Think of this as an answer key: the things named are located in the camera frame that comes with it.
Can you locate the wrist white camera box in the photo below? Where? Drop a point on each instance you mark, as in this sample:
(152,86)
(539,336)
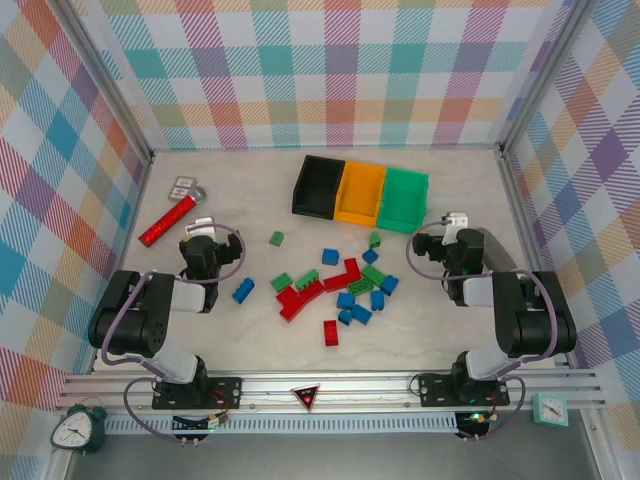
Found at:
(201,226)
(456,222)

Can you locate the aluminium frame post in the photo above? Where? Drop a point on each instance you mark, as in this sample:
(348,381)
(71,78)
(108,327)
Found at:
(110,80)
(545,75)

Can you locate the small red-white card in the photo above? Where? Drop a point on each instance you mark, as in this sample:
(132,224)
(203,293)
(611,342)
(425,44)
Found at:
(186,182)

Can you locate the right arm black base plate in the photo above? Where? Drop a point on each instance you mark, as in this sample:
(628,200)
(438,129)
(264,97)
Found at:
(435,387)

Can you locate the small silver red packet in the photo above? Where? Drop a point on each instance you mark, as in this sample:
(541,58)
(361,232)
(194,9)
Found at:
(178,193)

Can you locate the blue lego brick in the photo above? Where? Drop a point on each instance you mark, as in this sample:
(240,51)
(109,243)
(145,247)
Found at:
(378,300)
(345,300)
(361,314)
(243,290)
(370,256)
(329,256)
(345,317)
(389,285)

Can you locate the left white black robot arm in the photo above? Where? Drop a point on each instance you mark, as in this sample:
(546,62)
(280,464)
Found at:
(180,295)

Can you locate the red lego brick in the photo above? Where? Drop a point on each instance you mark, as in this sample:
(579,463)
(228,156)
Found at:
(352,268)
(285,298)
(331,333)
(292,312)
(336,282)
(311,290)

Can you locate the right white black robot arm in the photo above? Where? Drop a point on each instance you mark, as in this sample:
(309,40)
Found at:
(477,292)

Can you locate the mint square clock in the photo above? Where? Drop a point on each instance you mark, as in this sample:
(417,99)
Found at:
(549,409)

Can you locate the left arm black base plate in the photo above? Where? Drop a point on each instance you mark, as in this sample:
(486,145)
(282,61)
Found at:
(225,387)

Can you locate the small green sloped lego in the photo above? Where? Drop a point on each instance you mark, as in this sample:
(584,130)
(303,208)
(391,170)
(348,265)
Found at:
(275,238)
(375,240)

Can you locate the dark green alarm clock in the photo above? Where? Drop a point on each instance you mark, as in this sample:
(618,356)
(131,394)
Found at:
(75,431)

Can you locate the red glitter tube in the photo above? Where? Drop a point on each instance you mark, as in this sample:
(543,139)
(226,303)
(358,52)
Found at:
(167,221)

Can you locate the red triangle badge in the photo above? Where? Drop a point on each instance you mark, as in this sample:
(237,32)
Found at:
(306,396)

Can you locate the aluminium side rail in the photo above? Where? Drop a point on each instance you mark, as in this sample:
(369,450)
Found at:
(519,210)
(125,250)

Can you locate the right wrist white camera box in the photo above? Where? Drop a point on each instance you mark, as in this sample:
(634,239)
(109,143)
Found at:
(456,222)

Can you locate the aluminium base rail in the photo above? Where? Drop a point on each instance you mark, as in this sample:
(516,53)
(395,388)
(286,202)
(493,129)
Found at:
(360,385)

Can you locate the green lego brick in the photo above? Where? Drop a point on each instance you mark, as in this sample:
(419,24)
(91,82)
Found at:
(281,282)
(372,274)
(307,277)

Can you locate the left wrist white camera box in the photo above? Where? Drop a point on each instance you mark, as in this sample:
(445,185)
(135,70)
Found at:
(201,226)

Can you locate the green plastic bin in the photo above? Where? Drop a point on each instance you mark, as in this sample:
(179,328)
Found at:
(402,195)

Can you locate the black plastic bin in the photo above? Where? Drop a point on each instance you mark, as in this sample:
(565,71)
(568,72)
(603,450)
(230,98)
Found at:
(320,185)

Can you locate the small black controller board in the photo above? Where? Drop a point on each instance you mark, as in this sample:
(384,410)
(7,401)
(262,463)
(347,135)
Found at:
(192,425)
(472,422)

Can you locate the yellow plastic bin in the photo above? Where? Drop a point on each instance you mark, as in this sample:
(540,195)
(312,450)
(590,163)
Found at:
(360,190)

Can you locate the green studded lego plate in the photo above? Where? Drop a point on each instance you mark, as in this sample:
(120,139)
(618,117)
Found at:
(361,287)

